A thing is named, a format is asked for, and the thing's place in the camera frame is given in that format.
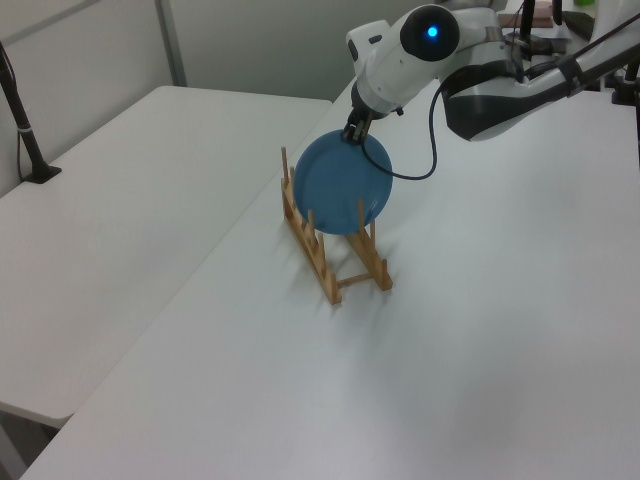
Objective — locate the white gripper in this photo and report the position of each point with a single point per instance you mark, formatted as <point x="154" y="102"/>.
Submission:
<point x="377" y="100"/>

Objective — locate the blue round plate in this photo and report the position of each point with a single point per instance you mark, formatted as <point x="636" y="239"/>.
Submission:
<point x="340" y="185"/>

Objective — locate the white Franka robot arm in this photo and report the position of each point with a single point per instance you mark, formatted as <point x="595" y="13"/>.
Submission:
<point x="400" y="55"/>

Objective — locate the wooden peg plate rack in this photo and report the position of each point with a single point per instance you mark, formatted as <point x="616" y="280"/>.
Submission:
<point x="320" y="265"/>

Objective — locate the black vertical stand pole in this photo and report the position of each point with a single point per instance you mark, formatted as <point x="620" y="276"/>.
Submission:
<point x="527" y="20"/>

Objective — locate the brown flat board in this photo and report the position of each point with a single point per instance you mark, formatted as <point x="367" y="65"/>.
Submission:
<point x="542" y="20"/>

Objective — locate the small green object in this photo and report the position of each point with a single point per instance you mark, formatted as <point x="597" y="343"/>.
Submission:
<point x="585" y="2"/>

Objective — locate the black table clamp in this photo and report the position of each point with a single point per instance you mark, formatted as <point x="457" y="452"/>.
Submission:
<point x="627" y="87"/>

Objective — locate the black pole with clamp base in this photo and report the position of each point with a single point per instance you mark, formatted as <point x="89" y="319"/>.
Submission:
<point x="22" y="130"/>

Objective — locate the grey partition frame post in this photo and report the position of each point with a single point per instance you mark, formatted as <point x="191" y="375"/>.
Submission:
<point x="172" y="40"/>

